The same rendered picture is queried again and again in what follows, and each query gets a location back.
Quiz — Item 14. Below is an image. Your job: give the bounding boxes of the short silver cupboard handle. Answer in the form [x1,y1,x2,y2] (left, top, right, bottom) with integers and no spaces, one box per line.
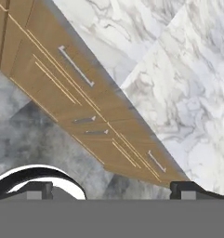
[84,128,110,137]
[72,115,98,125]

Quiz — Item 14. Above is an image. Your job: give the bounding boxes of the white and black round object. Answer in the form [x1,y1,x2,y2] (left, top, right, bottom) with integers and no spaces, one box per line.
[0,164,87,201]

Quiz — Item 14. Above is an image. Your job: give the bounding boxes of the short silver drawer handle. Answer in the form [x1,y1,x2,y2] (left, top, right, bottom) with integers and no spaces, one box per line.
[147,149,167,174]

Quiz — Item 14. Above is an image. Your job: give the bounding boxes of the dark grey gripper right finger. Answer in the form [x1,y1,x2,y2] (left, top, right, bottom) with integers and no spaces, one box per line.
[169,180,224,201]

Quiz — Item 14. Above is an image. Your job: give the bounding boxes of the wide wooden drawer front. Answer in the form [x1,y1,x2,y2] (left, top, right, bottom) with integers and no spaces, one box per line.
[24,0,124,123]

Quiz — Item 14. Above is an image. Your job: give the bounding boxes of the wooden cupboard door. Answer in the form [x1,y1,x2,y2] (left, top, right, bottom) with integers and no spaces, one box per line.
[71,122,143,171]
[8,36,109,125]

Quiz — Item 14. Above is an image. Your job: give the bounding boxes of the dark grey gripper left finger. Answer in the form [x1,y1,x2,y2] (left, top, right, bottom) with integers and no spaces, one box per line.
[0,180,54,201]

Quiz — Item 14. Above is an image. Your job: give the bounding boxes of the narrow wooden drawer front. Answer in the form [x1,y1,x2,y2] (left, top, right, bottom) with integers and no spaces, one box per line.
[106,89,191,188]

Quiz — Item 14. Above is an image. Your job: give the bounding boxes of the long silver drawer handle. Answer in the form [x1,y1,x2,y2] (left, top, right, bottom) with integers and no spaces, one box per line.
[58,45,96,88]

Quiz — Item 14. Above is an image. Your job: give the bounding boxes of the wooden cupboard run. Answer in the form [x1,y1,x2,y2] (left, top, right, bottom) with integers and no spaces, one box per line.
[0,0,35,76]

